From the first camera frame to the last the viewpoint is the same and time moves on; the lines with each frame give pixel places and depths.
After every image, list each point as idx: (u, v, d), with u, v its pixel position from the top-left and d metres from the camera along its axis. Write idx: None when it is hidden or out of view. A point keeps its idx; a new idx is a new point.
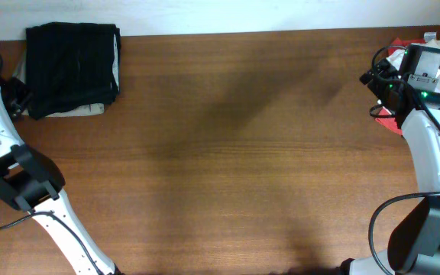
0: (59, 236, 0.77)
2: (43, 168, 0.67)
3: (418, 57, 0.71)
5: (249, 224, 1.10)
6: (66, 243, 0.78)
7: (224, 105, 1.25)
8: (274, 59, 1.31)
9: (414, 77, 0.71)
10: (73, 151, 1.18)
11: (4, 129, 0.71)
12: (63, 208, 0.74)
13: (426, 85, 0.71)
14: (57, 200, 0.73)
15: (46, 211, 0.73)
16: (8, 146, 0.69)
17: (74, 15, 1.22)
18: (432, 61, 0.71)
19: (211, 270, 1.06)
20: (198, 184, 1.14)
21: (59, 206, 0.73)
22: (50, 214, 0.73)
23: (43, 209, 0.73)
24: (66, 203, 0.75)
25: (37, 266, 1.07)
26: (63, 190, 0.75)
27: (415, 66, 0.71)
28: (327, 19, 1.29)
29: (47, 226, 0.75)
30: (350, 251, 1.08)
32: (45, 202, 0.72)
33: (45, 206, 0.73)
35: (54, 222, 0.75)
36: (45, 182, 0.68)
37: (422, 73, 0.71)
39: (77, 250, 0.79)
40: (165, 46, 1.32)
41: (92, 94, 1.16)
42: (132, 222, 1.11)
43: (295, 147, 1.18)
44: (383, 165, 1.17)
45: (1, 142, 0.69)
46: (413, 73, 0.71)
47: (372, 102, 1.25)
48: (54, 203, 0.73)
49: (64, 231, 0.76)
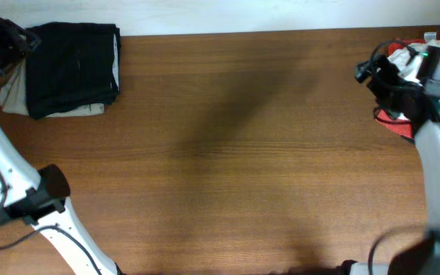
0: (64, 245, 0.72)
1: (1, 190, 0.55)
2: (55, 197, 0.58)
3: (439, 61, 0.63)
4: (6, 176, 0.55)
5: (249, 224, 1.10)
6: (72, 252, 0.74)
7: (224, 105, 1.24)
8: (274, 59, 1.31)
9: (434, 83, 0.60)
10: (73, 150, 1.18)
11: (14, 169, 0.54)
12: (69, 221, 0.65)
13: None
14: (63, 213, 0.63)
15: (51, 224, 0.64)
16: (21, 189, 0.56)
17: (75, 14, 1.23)
18: None
19: (211, 270, 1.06)
20: (198, 184, 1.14)
21: (65, 219, 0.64)
22: (55, 227, 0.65)
23: (46, 224, 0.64)
24: (71, 214, 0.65)
25: (37, 266, 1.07)
26: (68, 198, 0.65)
27: (434, 71, 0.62)
28: (327, 19, 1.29)
29: (51, 237, 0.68)
30: (350, 251, 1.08)
32: (49, 215, 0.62)
33: (50, 220, 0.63)
35: (58, 233, 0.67)
36: (58, 204, 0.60)
37: None
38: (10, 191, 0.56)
39: (82, 259, 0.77)
40: (165, 46, 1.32)
41: (92, 93, 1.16)
42: (132, 221, 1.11)
43: (294, 147, 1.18)
44: (383, 165, 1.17)
45: (10, 182, 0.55)
46: (432, 79, 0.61)
47: (372, 102, 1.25)
48: (59, 216, 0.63)
49: (69, 241, 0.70)
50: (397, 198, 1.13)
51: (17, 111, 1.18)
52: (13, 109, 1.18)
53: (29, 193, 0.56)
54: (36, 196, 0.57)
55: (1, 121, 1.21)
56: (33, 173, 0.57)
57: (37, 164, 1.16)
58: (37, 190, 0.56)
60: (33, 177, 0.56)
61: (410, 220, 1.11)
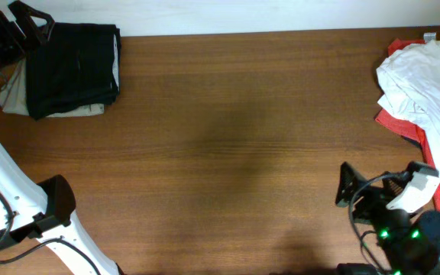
0: (68, 256, 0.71)
1: (7, 218, 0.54)
2: (59, 220, 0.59)
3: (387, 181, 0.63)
4: (14, 206, 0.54)
5: (249, 224, 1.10)
6: (75, 263, 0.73)
7: (224, 105, 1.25)
8: (273, 58, 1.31)
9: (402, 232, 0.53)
10: (73, 150, 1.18)
11: (21, 196, 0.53)
12: (74, 233, 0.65)
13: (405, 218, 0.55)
14: (68, 227, 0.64)
15: (56, 237, 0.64)
16: (29, 215, 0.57)
17: (76, 15, 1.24)
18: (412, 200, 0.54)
19: (211, 270, 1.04)
20: (198, 184, 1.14)
21: (71, 231, 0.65)
22: (60, 240, 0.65)
23: (51, 237, 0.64)
24: (77, 227, 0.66)
25: (34, 267, 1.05)
26: (74, 212, 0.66)
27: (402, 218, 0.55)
28: (326, 20, 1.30)
29: (55, 248, 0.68)
30: (351, 252, 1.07)
32: (56, 231, 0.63)
33: (55, 233, 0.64)
35: (63, 245, 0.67)
36: (66, 221, 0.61)
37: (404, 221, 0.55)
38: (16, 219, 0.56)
39: (84, 269, 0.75)
40: (166, 46, 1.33)
41: (91, 94, 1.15)
42: (131, 221, 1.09)
43: (294, 147, 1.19)
44: (383, 165, 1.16)
45: (17, 210, 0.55)
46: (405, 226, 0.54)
47: (372, 102, 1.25)
48: (65, 230, 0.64)
49: (73, 252, 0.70)
50: None
51: (18, 111, 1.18)
52: (13, 110, 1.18)
53: (36, 218, 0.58)
54: (43, 221, 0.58)
55: (1, 121, 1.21)
56: (40, 197, 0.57)
57: (37, 163, 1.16)
58: (45, 215, 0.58)
60: (40, 201, 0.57)
61: None
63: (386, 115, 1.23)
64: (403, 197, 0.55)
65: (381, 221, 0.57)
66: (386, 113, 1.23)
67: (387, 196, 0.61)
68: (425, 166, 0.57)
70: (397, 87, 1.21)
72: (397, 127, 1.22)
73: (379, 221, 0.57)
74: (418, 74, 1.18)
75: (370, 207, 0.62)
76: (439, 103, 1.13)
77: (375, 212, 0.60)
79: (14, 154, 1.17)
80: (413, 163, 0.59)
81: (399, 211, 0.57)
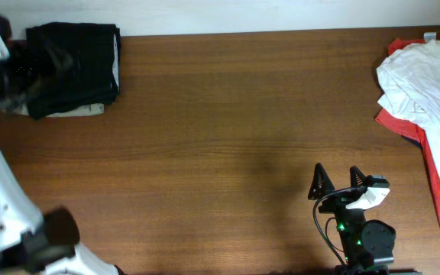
0: None
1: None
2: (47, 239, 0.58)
3: (360, 194, 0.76)
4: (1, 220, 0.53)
5: (249, 224, 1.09)
6: None
7: (225, 105, 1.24)
8: (274, 57, 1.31)
9: (366, 231, 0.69)
10: (73, 151, 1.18)
11: (9, 205, 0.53)
12: (78, 261, 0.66)
13: (354, 210, 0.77)
14: (73, 260, 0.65)
15: (61, 270, 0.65)
16: (16, 231, 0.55)
17: (75, 15, 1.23)
18: (366, 197, 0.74)
19: (211, 270, 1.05)
20: (198, 184, 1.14)
21: (74, 261, 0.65)
22: (65, 272, 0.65)
23: (56, 270, 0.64)
24: (80, 254, 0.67)
25: None
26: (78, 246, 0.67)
27: (351, 211, 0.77)
28: (328, 19, 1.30)
29: None
30: None
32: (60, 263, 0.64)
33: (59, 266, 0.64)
35: None
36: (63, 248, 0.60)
37: (354, 215, 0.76)
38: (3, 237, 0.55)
39: None
40: (166, 46, 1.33)
41: (91, 94, 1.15)
42: (132, 221, 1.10)
43: (294, 147, 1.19)
44: (383, 164, 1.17)
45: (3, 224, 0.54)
46: (357, 219, 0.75)
47: (372, 102, 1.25)
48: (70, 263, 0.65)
49: None
50: (396, 198, 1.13)
51: None
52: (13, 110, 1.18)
53: (24, 238, 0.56)
54: (32, 243, 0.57)
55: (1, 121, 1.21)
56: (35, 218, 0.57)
57: (37, 163, 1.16)
58: (34, 234, 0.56)
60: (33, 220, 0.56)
61: (410, 220, 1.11)
63: (386, 115, 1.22)
64: (357, 202, 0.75)
65: (340, 217, 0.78)
66: (386, 113, 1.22)
67: (347, 198, 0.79)
68: (378, 182, 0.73)
70: (397, 87, 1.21)
72: (397, 127, 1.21)
73: (338, 215, 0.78)
74: (418, 73, 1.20)
75: (335, 208, 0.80)
76: (439, 103, 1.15)
77: (340, 212, 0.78)
79: (14, 154, 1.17)
80: (370, 177, 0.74)
81: (357, 209, 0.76)
